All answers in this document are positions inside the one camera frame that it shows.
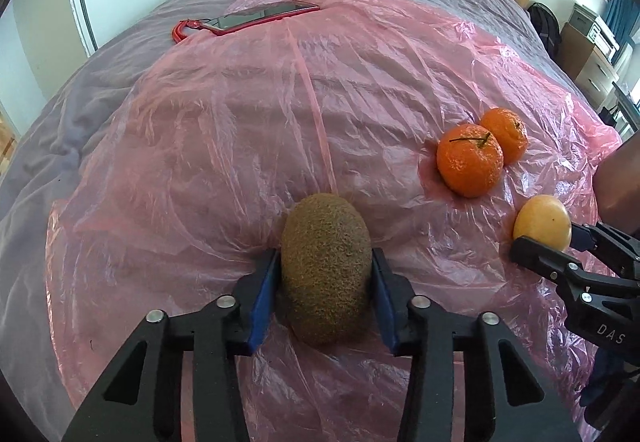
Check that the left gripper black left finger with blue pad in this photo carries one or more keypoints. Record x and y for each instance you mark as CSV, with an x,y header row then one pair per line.
x,y
138,395

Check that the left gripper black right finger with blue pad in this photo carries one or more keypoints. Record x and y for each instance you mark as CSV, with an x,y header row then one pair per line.
x,y
506,397

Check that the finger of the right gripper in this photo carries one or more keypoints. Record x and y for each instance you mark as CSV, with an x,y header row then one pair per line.
x,y
617,250
546,262

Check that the yellow round fruit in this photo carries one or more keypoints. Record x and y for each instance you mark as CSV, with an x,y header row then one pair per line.
x,y
545,219

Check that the mandarin with stem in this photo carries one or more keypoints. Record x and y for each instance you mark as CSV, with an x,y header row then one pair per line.
x,y
470,160

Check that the smaller mandarin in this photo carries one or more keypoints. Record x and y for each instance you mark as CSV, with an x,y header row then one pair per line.
x,y
509,130

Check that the brown kiwi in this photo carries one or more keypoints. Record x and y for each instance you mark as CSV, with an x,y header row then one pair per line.
x,y
326,259

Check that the wooden drawer cabinet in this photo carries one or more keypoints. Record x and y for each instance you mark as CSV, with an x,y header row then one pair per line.
x,y
586,66

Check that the pink plastic sheet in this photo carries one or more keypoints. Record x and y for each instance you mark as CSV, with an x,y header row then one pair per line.
x,y
223,135

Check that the white printer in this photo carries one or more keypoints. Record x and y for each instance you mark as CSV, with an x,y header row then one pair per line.
x,y
590,24

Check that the black backpack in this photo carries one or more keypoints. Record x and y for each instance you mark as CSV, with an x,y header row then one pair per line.
x,y
547,28

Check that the teal curtain right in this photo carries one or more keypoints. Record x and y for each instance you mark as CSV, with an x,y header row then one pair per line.
x,y
620,16

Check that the grey bed cover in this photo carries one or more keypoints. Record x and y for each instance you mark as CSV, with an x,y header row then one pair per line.
x,y
45,168

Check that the red smartphone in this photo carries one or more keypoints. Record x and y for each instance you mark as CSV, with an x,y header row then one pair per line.
x,y
251,17

